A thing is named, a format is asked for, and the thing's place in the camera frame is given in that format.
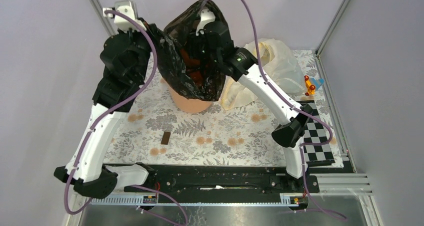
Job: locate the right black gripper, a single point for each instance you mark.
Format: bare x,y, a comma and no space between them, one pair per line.
201,35

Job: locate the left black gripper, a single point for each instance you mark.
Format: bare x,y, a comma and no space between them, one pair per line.
131,34

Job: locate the black trash bag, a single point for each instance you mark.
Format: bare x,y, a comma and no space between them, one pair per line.
184,61

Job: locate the translucent white trash bag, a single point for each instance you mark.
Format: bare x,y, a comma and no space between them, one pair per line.
280,65

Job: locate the orange plastic trash bin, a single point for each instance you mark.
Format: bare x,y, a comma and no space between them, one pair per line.
188,105

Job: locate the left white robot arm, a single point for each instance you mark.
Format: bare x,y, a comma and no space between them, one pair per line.
86,171

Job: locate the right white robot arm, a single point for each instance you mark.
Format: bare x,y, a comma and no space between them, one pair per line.
240,65

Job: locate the floral patterned table mat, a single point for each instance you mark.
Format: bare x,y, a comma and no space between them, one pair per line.
238,137

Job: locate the dark brown wooden block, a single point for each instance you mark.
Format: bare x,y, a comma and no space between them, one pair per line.
165,138

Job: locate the red yellow toy vehicle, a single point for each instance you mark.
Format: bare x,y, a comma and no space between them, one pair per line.
309,85

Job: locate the blue toy piece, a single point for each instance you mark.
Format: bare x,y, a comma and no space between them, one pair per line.
317,83

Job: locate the black white checkerboard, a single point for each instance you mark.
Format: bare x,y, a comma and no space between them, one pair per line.
316,156

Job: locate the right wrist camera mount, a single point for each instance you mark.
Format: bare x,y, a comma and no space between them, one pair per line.
206,16

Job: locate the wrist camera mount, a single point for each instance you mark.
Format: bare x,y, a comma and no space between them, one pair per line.
206,16
127,8

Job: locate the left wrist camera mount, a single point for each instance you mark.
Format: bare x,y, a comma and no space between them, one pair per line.
127,8

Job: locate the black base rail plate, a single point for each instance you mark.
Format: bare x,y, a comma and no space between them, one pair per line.
220,182

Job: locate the slotted metal cable duct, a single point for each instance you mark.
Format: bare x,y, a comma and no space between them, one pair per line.
278,200

